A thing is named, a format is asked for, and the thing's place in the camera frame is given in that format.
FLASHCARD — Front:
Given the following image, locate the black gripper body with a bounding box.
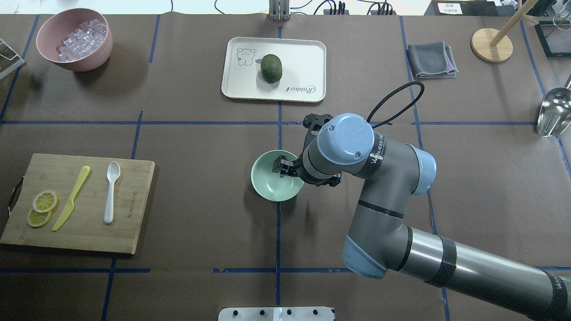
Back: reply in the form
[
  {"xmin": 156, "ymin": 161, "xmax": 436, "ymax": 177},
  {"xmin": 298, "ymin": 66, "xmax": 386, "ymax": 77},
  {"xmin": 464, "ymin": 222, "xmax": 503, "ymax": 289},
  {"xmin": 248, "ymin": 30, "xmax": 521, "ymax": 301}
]
[{"xmin": 294, "ymin": 114, "xmax": 341, "ymax": 187}]

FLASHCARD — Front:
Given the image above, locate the mint green bowl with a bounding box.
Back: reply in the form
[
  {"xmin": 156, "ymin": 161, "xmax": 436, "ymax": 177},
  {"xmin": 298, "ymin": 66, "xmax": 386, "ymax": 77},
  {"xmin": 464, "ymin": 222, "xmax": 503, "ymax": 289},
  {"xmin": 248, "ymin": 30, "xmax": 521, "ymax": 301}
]
[{"xmin": 250, "ymin": 150, "xmax": 304, "ymax": 202}]

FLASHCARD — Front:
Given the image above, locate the white plastic spoon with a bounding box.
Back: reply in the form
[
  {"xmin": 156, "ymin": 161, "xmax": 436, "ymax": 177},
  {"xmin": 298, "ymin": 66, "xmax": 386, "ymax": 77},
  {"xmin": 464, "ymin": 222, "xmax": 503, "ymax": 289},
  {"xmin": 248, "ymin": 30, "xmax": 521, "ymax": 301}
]
[{"xmin": 103, "ymin": 161, "xmax": 121, "ymax": 224}]

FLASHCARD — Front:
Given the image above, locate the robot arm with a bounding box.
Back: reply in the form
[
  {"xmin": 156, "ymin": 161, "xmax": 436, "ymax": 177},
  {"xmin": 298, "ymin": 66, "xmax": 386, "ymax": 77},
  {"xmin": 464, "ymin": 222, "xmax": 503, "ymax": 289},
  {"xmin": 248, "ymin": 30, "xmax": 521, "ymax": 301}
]
[{"xmin": 273, "ymin": 113, "xmax": 571, "ymax": 321}]

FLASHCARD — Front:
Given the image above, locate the pink bowl of ice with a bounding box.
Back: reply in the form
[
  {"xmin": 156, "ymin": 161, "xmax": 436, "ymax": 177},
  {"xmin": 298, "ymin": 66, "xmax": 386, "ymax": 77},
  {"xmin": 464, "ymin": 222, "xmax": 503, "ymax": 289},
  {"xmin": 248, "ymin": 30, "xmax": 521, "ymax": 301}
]
[{"xmin": 36, "ymin": 8, "xmax": 113, "ymax": 72}]

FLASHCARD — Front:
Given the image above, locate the green avocado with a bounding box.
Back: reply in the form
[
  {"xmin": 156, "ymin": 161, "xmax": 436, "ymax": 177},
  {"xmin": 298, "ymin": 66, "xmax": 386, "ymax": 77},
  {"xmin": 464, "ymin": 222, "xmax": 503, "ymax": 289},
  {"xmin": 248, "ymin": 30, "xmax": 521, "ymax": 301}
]
[{"xmin": 260, "ymin": 53, "xmax": 283, "ymax": 84}]

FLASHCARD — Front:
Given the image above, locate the cream rabbit tray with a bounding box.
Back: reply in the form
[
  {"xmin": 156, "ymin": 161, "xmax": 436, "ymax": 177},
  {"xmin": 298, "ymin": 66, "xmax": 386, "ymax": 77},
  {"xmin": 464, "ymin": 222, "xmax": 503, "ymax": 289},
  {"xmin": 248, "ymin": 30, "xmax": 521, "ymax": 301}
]
[{"xmin": 221, "ymin": 37, "xmax": 327, "ymax": 103}]

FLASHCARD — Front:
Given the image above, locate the folded grey cloth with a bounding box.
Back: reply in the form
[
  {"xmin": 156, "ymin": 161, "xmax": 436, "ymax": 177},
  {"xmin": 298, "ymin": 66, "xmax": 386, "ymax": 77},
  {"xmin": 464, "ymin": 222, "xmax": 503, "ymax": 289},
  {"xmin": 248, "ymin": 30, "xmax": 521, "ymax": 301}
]
[{"xmin": 406, "ymin": 42, "xmax": 459, "ymax": 79}]

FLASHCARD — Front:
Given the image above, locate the wooden mug tree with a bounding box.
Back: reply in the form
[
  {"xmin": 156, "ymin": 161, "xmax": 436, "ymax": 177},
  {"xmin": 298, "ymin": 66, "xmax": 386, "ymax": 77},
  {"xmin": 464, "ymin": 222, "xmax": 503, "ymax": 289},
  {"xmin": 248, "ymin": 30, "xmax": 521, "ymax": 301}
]
[{"xmin": 470, "ymin": 0, "xmax": 539, "ymax": 63}]

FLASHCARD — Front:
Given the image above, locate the bamboo cutting board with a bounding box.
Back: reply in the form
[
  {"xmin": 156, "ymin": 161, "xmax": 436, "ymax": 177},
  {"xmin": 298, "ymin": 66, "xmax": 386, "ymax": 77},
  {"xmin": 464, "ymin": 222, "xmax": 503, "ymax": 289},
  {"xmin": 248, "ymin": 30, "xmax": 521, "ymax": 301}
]
[{"xmin": 1, "ymin": 154, "xmax": 155, "ymax": 255}]

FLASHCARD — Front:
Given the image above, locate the yellow plastic knife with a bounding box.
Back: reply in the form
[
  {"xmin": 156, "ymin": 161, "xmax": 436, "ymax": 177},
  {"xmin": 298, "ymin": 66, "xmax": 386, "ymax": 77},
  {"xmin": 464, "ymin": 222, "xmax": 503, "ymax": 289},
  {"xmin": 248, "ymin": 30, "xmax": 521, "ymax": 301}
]
[{"xmin": 52, "ymin": 166, "xmax": 91, "ymax": 232}]

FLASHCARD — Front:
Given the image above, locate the steel scoop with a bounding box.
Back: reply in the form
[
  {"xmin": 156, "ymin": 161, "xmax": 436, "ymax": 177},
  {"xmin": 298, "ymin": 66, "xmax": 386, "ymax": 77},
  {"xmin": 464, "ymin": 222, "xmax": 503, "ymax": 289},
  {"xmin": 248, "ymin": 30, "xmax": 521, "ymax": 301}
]
[{"xmin": 536, "ymin": 78, "xmax": 571, "ymax": 137}]

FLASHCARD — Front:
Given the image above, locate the lower lemon slice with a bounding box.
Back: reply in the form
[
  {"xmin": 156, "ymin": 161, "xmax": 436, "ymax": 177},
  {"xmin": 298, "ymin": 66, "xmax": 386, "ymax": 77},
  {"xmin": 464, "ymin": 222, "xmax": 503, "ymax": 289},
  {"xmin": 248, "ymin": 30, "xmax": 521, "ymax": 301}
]
[{"xmin": 26, "ymin": 209, "xmax": 53, "ymax": 228}]

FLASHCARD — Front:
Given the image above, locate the white cup rack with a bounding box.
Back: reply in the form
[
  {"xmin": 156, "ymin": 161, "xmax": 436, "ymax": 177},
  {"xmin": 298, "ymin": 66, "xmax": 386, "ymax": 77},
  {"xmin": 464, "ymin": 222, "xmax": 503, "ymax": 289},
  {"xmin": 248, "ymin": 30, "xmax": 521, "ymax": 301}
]
[{"xmin": 0, "ymin": 39, "xmax": 25, "ymax": 79}]

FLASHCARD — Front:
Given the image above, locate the aluminium frame post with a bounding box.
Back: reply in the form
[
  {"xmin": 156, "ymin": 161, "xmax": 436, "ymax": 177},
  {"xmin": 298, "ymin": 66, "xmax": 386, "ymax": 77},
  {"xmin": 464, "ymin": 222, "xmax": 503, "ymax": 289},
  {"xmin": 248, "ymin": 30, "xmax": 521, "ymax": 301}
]
[{"xmin": 269, "ymin": 0, "xmax": 291, "ymax": 21}]

